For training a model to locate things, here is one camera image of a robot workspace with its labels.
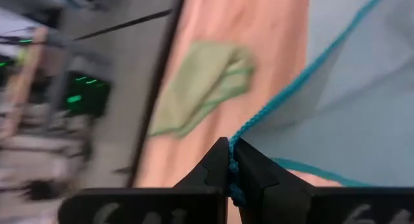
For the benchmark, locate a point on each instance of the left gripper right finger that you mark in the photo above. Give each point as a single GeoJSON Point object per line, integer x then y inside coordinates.
{"type": "Point", "coordinates": [291, 204]}

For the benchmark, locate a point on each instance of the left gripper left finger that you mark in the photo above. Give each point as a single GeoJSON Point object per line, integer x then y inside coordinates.
{"type": "Point", "coordinates": [194, 204]}

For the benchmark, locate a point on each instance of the blue microfiber towel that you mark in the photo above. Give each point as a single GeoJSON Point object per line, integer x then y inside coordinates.
{"type": "Point", "coordinates": [355, 104]}

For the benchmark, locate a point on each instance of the pale green microfiber towel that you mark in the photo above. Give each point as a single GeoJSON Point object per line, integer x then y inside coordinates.
{"type": "Point", "coordinates": [207, 85]}

